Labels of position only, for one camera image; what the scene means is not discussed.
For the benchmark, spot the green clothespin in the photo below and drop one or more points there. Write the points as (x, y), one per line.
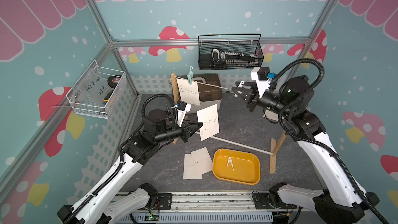
(190, 75)

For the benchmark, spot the yellow plastic tray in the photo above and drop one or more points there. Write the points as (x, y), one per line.
(246, 167)

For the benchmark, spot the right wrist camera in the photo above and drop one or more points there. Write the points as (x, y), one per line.
(263, 77)

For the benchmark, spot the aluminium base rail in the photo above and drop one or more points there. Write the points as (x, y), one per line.
(212, 207)

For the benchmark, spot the brown lid toolbox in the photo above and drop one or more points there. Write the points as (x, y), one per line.
(210, 91)

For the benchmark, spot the black wire mesh basket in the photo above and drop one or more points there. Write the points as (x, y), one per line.
(241, 43)

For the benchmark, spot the black tape roll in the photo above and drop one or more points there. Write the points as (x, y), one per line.
(113, 81)

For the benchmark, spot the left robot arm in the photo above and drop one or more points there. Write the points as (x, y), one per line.
(163, 121)

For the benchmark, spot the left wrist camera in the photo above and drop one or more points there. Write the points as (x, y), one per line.
(182, 109)

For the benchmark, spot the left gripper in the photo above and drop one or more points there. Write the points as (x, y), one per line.
(187, 131)

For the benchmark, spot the white wire mesh basket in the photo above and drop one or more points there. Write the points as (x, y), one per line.
(77, 100)

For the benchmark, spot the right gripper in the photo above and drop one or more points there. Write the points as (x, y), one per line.
(253, 97)

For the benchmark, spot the white clothespin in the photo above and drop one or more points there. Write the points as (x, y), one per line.
(230, 163)
(240, 84)

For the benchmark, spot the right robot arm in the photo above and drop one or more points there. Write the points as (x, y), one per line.
(343, 200)

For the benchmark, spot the plastic labelled bag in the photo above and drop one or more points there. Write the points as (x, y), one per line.
(94, 87)

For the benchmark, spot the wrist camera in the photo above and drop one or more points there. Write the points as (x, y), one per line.
(182, 109)
(263, 77)

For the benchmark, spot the yellow handled tool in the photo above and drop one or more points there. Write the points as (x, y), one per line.
(107, 103)

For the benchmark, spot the postcard under green clothespin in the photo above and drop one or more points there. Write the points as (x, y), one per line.
(189, 93)

